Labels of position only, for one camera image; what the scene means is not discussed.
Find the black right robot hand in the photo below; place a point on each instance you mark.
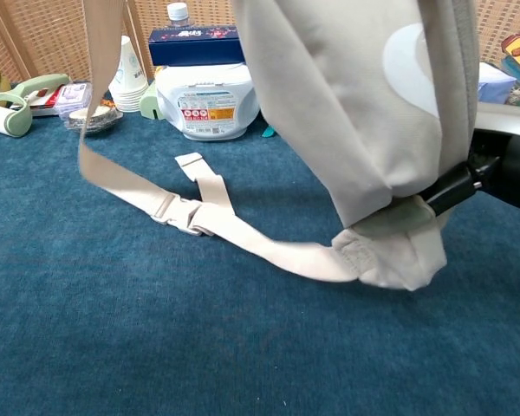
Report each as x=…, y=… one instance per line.
x=515, y=169

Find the beige Nike waist bag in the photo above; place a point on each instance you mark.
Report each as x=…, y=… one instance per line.
x=329, y=108

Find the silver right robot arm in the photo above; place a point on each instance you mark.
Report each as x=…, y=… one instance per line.
x=509, y=121

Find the light blue tissue pack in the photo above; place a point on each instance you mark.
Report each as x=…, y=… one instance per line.
x=494, y=84

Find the white laundry pod tub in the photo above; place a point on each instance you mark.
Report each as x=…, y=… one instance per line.
x=208, y=95

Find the navy gift box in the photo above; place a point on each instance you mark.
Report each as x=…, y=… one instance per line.
x=199, y=47

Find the blue carpet table cover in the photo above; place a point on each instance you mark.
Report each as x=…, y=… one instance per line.
x=199, y=329

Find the clear plastic water bottle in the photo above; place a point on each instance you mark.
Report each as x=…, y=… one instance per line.
x=177, y=15

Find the small pale green holder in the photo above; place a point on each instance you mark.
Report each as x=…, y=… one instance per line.
x=148, y=104

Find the stack of white paper cups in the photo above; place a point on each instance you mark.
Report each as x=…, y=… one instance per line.
x=130, y=82

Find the small clear purple box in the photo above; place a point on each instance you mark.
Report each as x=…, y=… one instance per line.
x=71, y=97

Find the red white flat box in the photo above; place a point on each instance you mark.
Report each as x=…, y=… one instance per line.
x=45, y=102

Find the wicker folding screen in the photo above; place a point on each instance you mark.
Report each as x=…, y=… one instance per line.
x=39, y=30

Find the green white lint roller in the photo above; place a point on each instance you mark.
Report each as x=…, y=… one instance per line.
x=19, y=110

